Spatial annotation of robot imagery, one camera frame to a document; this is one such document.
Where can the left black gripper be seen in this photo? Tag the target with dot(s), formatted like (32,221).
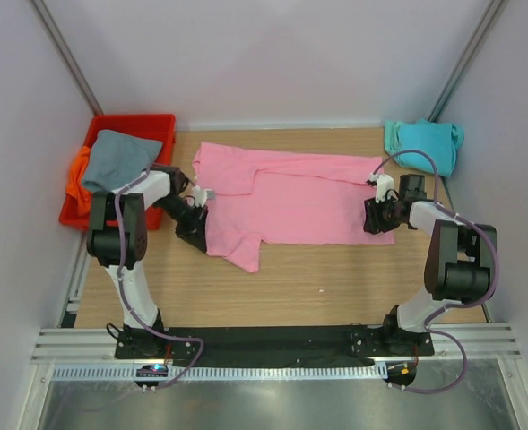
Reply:
(194,232)

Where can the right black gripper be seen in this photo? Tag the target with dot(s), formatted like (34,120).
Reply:
(373,223)

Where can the pink t shirt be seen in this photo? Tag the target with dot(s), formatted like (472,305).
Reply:
(282,198)

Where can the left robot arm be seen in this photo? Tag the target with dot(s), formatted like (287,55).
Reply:
(118,239)

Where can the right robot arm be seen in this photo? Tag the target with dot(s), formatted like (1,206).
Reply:
(459,268)

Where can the teal folded t shirt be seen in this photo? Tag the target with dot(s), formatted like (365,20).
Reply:
(440,141)

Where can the grey t shirt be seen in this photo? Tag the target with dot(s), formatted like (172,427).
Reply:
(117,159)

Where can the red plastic bin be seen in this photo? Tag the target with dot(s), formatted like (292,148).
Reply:
(159,127)

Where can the orange t shirt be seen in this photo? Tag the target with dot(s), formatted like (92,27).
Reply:
(74,187)

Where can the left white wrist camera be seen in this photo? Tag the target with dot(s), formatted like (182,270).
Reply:
(201,196)

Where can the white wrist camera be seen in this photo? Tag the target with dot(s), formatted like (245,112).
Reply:
(201,196)
(383,185)

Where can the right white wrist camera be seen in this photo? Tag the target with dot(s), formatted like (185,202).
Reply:
(383,185)

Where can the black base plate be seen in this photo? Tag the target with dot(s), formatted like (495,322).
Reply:
(274,346)

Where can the slotted cable duct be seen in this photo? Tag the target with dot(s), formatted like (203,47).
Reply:
(155,373)

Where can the right corner metal post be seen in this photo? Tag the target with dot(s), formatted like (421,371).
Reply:
(479,36)

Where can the corner metal post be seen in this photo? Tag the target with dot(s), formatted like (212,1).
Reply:
(479,36)
(56,37)

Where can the left corner metal post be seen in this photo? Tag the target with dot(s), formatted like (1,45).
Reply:
(56,37)

